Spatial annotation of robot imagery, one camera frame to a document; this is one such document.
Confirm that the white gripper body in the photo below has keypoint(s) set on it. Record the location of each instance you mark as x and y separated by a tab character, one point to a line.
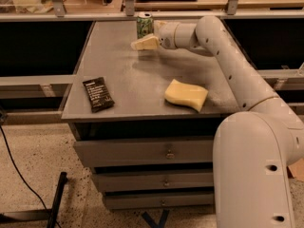
165	34

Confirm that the green soda can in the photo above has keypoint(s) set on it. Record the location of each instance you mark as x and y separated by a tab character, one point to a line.
145	24

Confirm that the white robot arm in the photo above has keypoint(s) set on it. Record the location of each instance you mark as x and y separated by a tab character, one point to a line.
252	148

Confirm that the yellow sponge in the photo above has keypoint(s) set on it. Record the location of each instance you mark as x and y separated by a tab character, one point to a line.
189	95

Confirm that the black snack bar wrapper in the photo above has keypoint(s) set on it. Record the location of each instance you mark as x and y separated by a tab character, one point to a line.
98	94

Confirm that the grey drawer cabinet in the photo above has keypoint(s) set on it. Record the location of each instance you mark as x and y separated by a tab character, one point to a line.
136	81

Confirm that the top grey drawer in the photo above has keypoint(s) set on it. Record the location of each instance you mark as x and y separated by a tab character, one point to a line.
127	152

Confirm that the grey drawer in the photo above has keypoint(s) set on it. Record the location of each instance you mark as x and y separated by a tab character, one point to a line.
127	152
138	181
138	201

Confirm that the middle grey drawer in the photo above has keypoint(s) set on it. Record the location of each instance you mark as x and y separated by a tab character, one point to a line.
138	181

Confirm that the bottom grey drawer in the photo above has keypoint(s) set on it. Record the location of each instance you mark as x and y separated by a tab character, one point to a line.
138	201

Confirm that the cardboard box with items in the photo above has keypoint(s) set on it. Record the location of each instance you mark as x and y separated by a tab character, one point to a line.
296	170

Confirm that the black metal stand leg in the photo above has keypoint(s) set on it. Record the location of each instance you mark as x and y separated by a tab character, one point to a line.
50	215

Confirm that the grey metal shelf rail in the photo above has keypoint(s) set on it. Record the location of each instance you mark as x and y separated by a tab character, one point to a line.
46	10

